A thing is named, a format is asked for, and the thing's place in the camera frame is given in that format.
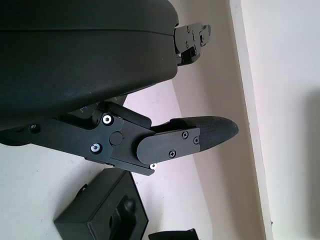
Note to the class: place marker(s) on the black camera box base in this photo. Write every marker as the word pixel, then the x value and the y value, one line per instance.
pixel 100 200

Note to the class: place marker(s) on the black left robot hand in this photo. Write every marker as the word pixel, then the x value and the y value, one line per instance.
pixel 75 62

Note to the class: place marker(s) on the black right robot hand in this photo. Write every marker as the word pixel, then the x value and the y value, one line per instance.
pixel 172 235

